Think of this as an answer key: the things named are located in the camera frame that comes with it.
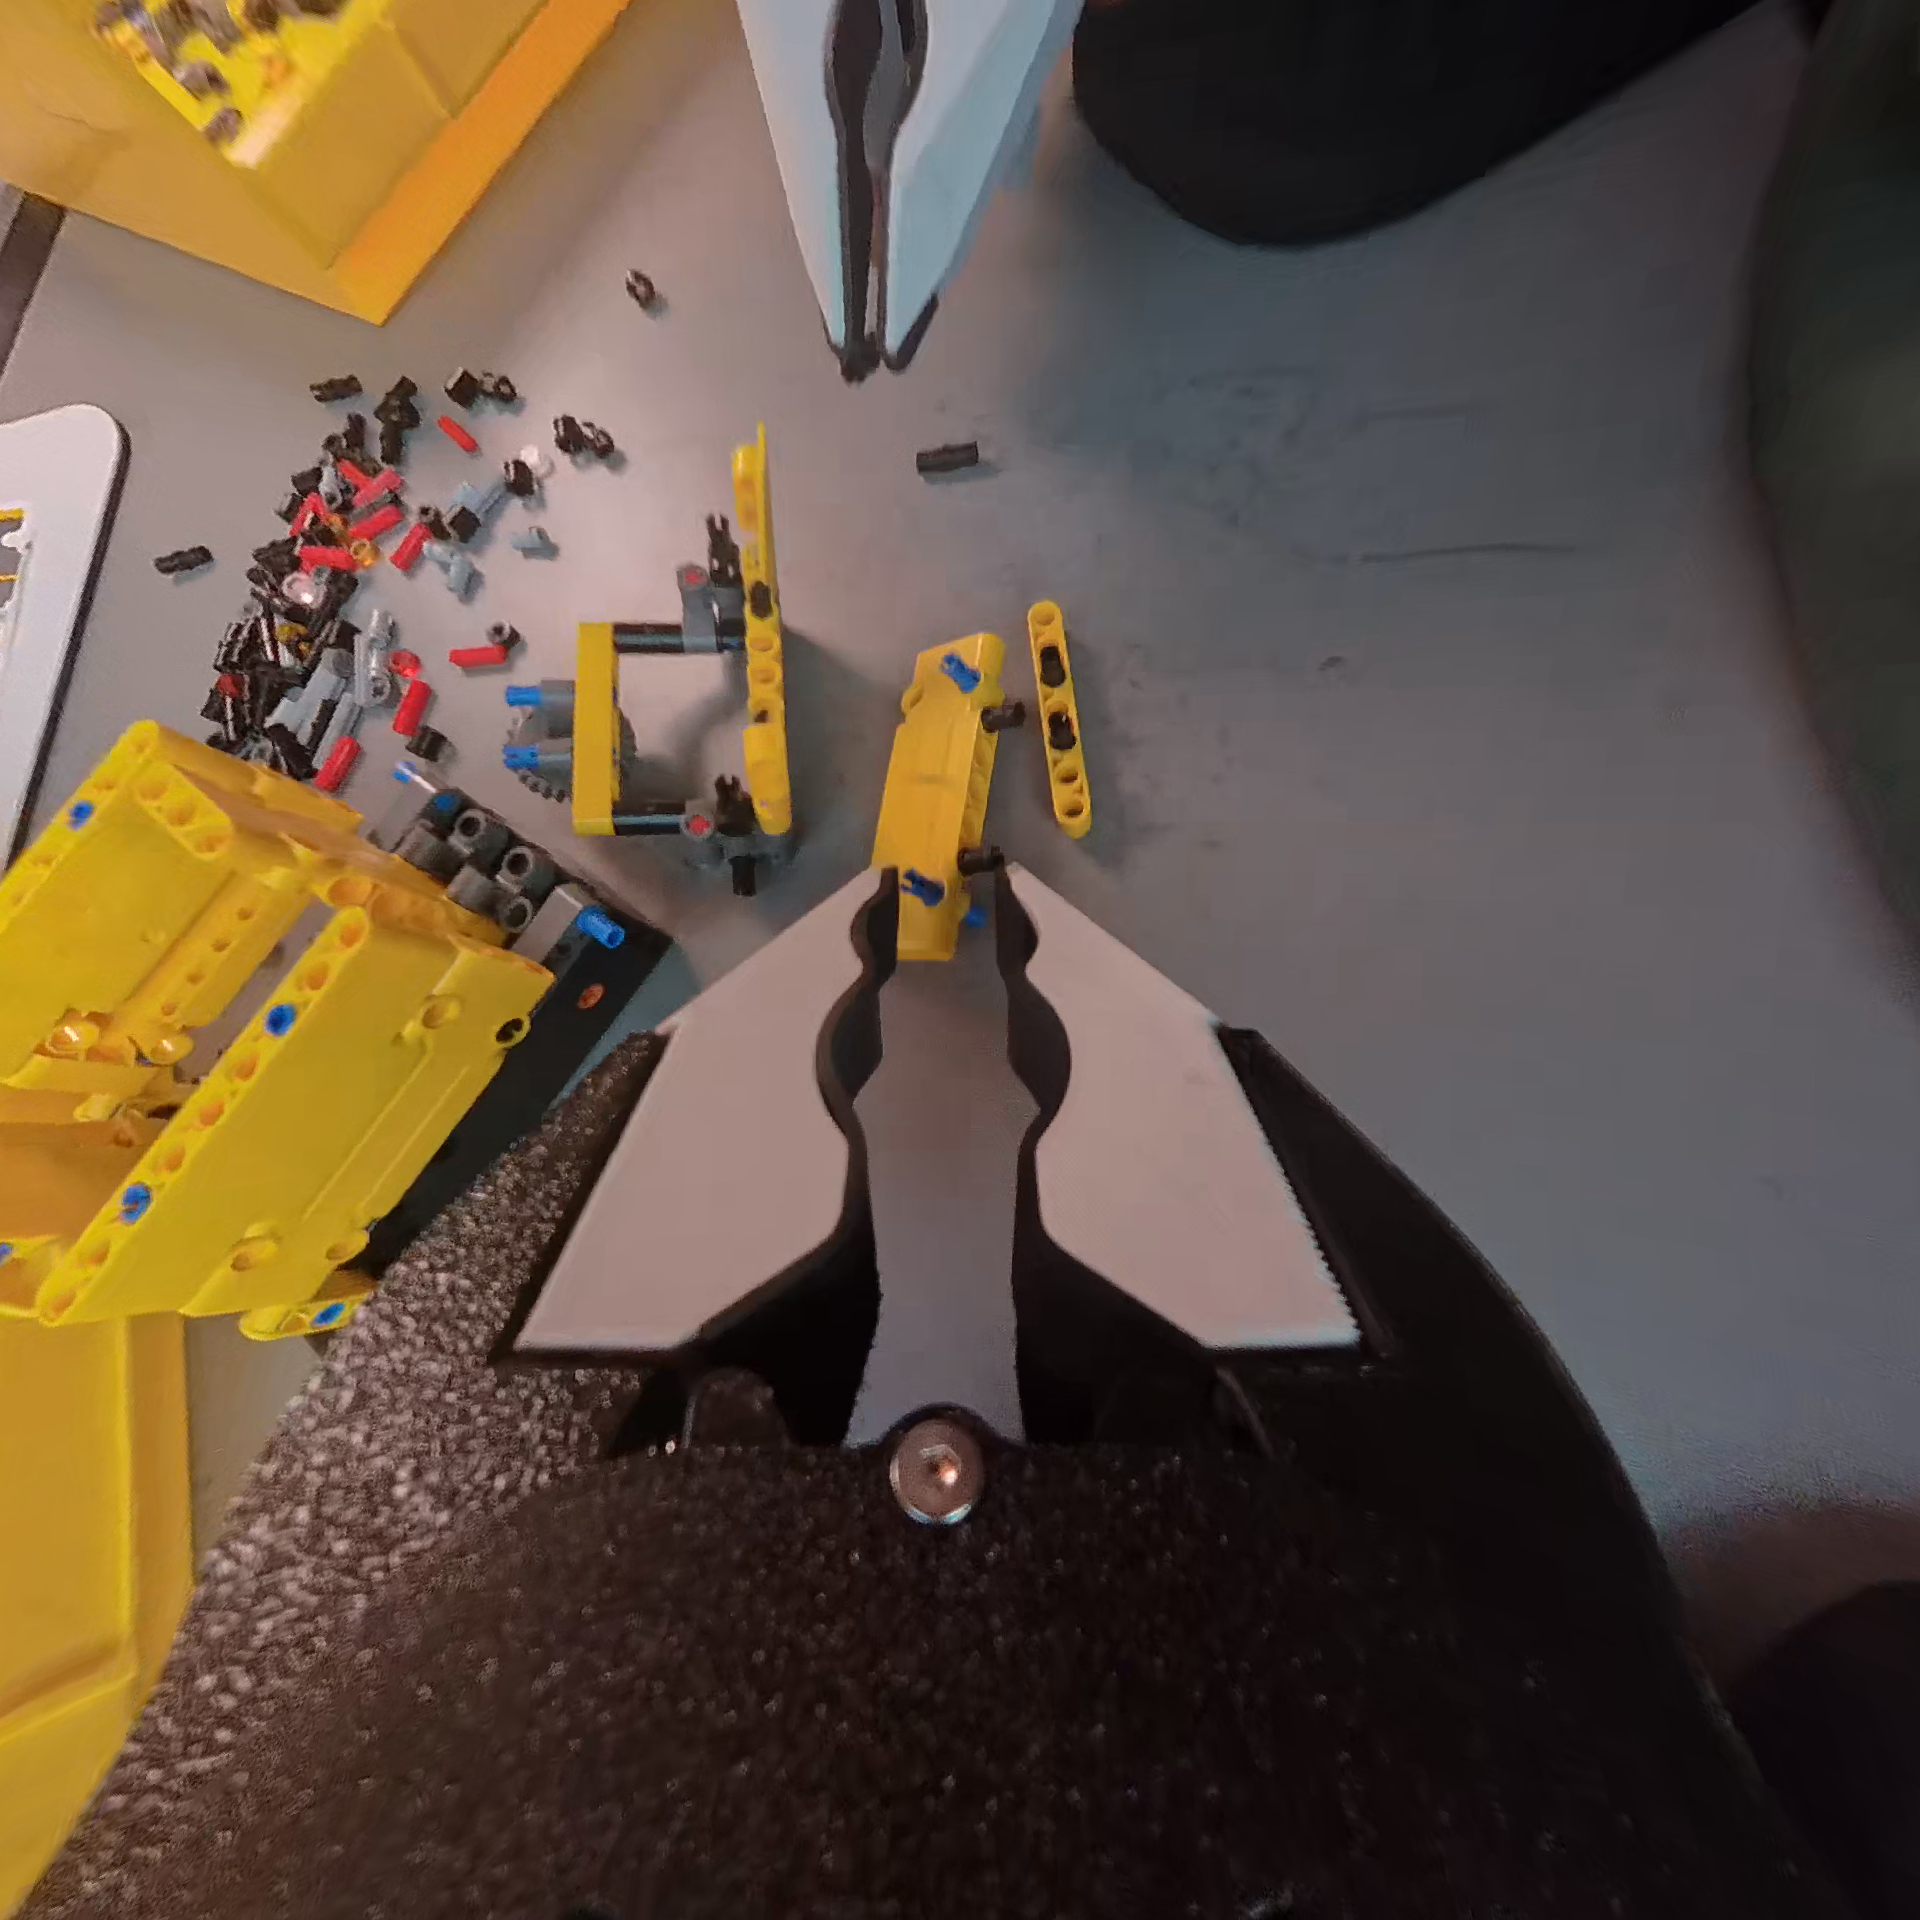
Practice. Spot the yellow plastic bin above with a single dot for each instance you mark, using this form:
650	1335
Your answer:
373	152
77	1498

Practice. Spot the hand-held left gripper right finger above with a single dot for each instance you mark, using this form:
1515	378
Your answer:
1184	1185

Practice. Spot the yellow lego panel with pins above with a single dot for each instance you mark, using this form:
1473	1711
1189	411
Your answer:
939	779

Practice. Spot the heap of mixed lego parts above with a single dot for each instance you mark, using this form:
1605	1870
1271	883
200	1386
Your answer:
209	63

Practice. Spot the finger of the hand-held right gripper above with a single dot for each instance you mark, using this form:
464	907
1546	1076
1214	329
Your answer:
795	123
975	108

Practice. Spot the pile of small lego pins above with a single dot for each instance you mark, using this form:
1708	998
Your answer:
331	599

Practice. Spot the black lego pin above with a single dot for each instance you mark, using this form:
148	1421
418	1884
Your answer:
947	458

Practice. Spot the yellow lego robot body model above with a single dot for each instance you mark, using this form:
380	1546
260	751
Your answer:
300	1080

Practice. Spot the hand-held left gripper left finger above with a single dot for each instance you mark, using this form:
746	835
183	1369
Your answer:
703	1185

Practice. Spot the lego axle and gear assembly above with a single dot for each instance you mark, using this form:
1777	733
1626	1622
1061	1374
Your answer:
596	733

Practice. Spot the yellow lego beam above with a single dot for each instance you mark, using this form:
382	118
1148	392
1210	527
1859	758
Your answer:
1071	799

